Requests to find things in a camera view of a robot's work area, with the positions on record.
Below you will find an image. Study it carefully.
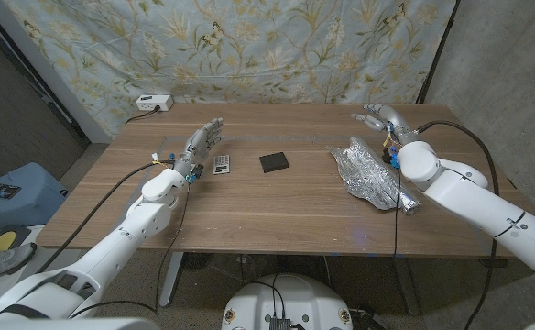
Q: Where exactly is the black power strip cord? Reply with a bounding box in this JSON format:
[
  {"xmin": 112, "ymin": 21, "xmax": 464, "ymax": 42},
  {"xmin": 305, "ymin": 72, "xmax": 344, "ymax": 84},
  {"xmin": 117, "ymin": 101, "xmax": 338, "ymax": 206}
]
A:
[{"xmin": 126, "ymin": 105, "xmax": 161, "ymax": 124}]

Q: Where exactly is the small grey calculator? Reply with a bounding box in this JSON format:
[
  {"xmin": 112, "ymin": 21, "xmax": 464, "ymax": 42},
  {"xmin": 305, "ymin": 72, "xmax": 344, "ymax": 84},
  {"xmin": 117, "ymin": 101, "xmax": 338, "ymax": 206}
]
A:
[{"xmin": 213, "ymin": 155, "xmax": 231, "ymax": 176}]

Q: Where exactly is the crinkled aluminum foil roll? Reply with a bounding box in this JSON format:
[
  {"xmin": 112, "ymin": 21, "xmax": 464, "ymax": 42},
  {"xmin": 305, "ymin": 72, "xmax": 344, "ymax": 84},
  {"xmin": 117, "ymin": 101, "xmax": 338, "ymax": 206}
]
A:
[{"xmin": 326, "ymin": 136, "xmax": 422, "ymax": 216}]

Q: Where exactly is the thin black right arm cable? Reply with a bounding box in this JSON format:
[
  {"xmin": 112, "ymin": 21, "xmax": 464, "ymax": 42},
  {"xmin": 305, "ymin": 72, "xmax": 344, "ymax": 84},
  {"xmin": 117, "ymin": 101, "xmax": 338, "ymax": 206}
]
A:
[{"xmin": 392, "ymin": 171, "xmax": 402, "ymax": 258}]

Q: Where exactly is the black power adapter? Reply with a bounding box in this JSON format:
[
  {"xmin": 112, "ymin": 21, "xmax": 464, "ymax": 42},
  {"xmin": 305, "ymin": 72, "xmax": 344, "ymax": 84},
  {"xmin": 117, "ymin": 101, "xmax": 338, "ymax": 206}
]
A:
[{"xmin": 349, "ymin": 306, "xmax": 388, "ymax": 330}]

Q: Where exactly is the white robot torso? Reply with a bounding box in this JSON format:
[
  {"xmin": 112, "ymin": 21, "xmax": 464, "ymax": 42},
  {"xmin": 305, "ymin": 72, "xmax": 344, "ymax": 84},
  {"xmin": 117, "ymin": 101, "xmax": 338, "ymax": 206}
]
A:
[{"xmin": 221, "ymin": 273, "xmax": 354, "ymax": 330}]

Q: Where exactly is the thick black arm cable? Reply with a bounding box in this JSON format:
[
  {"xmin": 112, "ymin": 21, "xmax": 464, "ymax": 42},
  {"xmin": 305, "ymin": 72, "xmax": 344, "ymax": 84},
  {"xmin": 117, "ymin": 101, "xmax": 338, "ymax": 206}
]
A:
[
  {"xmin": 414, "ymin": 119, "xmax": 501, "ymax": 330},
  {"xmin": 36, "ymin": 159, "xmax": 177, "ymax": 275}
]

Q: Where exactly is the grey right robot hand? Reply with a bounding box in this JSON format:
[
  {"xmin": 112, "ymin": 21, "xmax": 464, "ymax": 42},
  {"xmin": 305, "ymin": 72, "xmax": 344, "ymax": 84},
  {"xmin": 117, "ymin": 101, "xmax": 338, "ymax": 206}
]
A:
[{"xmin": 350, "ymin": 103, "xmax": 418, "ymax": 146}]

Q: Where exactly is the black torso cable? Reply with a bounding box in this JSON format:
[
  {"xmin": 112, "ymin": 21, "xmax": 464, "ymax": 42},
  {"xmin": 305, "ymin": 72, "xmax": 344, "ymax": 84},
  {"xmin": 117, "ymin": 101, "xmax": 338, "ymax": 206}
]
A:
[{"xmin": 246, "ymin": 273, "xmax": 288, "ymax": 318}]

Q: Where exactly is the floral printed backdrop cloth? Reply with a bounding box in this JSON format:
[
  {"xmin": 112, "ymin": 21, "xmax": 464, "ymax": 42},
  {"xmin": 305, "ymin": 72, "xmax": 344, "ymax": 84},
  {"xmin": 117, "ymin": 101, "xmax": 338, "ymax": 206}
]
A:
[{"xmin": 1, "ymin": 0, "xmax": 459, "ymax": 138}]

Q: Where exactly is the black round fan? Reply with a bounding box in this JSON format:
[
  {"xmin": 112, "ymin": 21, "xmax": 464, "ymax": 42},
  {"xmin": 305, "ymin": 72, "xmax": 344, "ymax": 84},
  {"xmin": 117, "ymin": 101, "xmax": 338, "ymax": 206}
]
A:
[{"xmin": 185, "ymin": 252, "xmax": 213, "ymax": 271}]

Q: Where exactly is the black backdrop pole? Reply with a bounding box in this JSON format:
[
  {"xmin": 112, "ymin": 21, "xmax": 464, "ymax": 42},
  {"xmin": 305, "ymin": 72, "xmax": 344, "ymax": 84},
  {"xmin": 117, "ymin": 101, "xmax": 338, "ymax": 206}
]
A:
[{"xmin": 414, "ymin": 0, "xmax": 461, "ymax": 105}]

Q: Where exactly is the blue plastic bin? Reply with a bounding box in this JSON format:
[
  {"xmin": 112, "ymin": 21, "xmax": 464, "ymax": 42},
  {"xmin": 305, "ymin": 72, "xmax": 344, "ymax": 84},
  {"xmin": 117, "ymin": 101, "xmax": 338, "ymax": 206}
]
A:
[{"xmin": 0, "ymin": 161, "xmax": 70, "ymax": 229}]

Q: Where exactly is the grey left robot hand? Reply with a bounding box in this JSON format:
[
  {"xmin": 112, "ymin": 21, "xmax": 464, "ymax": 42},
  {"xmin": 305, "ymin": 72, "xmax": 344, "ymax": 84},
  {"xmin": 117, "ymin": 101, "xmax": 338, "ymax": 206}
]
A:
[{"xmin": 171, "ymin": 117, "xmax": 225, "ymax": 178}]

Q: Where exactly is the white power strip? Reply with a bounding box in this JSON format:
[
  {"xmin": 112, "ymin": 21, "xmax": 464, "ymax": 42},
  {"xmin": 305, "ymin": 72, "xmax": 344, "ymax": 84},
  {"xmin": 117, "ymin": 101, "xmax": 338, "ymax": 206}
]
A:
[{"xmin": 135, "ymin": 94, "xmax": 174, "ymax": 113}]

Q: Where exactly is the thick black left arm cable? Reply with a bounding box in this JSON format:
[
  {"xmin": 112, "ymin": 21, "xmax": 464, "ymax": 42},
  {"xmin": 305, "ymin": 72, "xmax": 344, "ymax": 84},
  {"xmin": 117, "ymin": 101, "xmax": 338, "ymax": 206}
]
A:
[{"xmin": 36, "ymin": 159, "xmax": 177, "ymax": 275}]

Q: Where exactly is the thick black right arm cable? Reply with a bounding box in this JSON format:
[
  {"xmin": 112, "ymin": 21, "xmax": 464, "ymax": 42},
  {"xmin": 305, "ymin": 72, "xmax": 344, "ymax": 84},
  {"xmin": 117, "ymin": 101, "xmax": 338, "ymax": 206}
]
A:
[{"xmin": 414, "ymin": 119, "xmax": 501, "ymax": 330}]

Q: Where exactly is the black printed card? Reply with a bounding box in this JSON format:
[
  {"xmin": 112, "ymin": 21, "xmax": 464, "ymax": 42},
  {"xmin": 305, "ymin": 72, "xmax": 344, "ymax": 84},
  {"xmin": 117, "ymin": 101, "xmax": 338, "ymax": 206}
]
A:
[{"xmin": 0, "ymin": 182, "xmax": 22, "ymax": 200}]

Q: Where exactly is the white table leg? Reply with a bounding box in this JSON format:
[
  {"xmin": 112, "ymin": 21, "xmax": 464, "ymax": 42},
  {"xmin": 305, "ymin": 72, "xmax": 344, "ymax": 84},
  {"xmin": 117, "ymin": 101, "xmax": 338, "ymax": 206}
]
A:
[
  {"xmin": 393, "ymin": 256, "xmax": 420, "ymax": 316},
  {"xmin": 158, "ymin": 251, "xmax": 184, "ymax": 307}
]

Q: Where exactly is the black foam block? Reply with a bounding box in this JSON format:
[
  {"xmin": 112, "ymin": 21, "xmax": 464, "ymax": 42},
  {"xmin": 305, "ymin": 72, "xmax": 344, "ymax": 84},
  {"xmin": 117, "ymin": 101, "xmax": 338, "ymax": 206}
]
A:
[{"xmin": 258, "ymin": 151, "xmax": 290, "ymax": 174}]

